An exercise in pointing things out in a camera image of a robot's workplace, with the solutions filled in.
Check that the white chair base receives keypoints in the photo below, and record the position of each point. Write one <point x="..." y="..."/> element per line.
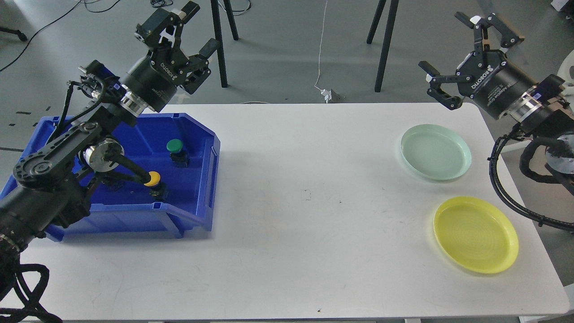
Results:
<point x="566" y="73"/>

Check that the green push button right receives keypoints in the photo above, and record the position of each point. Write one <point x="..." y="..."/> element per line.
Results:
<point x="178" y="154"/>

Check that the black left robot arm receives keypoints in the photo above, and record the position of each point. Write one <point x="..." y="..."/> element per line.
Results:
<point x="56" y="183"/>

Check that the right black tripod legs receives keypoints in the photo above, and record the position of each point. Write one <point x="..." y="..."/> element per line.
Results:
<point x="389" y="28"/>

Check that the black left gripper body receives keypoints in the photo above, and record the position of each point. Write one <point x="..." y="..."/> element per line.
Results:
<point x="154" y="80"/>

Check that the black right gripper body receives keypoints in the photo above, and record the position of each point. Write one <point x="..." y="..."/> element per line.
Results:
<point x="498" y="87"/>

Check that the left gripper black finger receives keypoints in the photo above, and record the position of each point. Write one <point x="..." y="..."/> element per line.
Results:
<point x="200" y="61"/>
<point x="163" y="28"/>

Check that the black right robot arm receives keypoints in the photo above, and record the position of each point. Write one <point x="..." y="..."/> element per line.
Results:
<point x="548" y="156"/>

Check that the blue plastic bin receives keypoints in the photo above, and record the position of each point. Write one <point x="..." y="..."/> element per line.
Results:
<point x="128" y="207"/>

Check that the yellow push button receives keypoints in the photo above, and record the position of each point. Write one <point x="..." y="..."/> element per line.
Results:
<point x="157" y="189"/>

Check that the pale green plate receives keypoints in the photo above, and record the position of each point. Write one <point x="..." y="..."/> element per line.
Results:
<point x="435" y="152"/>

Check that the yellow plate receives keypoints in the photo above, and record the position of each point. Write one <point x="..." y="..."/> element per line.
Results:
<point x="475" y="235"/>

